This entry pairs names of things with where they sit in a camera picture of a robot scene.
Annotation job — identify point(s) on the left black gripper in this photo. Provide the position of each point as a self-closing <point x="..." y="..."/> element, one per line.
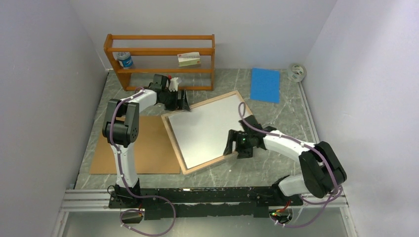
<point x="182" y="104"/>

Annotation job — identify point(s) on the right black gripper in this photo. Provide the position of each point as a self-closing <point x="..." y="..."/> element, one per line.
<point x="234" y="136"/>

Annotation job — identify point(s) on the wooden picture frame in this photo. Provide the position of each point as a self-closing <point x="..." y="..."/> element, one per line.
<point x="196" y="168"/>

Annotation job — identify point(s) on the brown cardboard backing board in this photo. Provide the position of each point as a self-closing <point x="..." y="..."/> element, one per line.
<point x="153" y="151"/>

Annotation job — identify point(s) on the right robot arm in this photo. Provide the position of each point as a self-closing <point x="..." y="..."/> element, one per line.
<point x="321" y="171"/>

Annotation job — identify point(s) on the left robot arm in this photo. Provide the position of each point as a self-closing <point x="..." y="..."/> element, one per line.
<point x="121" y="129"/>

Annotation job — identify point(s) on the small white green box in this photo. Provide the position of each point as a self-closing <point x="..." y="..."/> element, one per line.
<point x="189" y="59"/>

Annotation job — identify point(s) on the orange wooden shelf rack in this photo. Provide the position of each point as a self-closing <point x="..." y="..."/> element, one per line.
<point x="158" y="54"/>

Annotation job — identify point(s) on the blue foam mat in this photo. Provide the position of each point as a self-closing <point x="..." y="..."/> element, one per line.
<point x="265" y="85"/>

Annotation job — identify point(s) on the blue white small jar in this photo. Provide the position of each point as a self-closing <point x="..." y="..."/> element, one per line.
<point x="125" y="59"/>

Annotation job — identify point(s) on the clear tape roll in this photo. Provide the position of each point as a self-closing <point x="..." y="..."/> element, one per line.
<point x="296" y="72"/>

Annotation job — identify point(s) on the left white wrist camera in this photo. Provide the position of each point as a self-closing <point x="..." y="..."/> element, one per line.
<point x="173" y="83"/>

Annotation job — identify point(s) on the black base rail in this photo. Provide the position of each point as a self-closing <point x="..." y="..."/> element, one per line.
<point x="161" y="203"/>

